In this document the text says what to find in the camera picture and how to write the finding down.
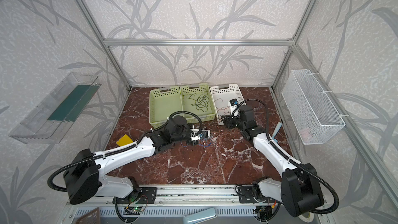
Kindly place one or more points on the light green basket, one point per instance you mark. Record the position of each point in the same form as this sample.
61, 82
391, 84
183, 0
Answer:
198, 100
162, 103

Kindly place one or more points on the white perforated basket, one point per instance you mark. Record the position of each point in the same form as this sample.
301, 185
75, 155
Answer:
221, 96

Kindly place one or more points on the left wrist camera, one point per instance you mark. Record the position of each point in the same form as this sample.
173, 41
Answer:
200, 135

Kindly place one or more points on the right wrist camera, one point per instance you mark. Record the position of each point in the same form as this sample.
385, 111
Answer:
233, 104

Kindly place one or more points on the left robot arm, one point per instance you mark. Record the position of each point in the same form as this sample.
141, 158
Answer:
88, 175

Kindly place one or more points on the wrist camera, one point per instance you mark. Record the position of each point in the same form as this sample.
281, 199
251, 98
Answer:
233, 104
200, 135

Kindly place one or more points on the middle light green basket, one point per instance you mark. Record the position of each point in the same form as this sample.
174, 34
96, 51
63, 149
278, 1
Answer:
198, 100

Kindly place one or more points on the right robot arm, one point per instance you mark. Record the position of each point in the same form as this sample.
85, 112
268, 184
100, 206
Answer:
300, 189

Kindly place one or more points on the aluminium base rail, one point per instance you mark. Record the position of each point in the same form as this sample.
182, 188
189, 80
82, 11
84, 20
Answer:
183, 200

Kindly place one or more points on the clear plastic wall shelf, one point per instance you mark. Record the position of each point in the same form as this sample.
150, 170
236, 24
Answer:
49, 122

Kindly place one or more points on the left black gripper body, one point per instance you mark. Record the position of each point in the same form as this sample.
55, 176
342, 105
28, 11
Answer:
184, 135

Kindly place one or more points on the yellow scoop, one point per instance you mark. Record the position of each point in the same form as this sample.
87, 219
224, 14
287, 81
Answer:
125, 140

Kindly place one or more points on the light blue scoop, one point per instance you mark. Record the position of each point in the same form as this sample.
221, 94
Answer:
276, 131

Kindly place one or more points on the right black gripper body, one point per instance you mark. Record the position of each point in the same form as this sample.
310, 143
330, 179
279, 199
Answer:
235, 123

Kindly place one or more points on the aluminium frame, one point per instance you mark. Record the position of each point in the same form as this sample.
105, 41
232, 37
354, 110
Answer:
386, 180

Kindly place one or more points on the white wire mesh basket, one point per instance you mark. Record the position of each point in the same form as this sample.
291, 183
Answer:
314, 115

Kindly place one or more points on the left light green basket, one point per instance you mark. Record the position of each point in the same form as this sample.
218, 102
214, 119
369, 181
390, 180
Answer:
162, 103

